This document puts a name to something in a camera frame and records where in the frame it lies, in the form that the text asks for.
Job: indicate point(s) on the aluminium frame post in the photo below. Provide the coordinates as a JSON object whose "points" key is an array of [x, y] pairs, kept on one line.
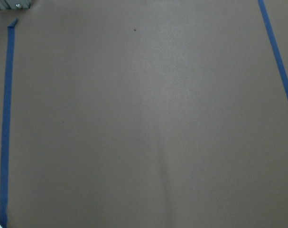
{"points": [[15, 4]]}

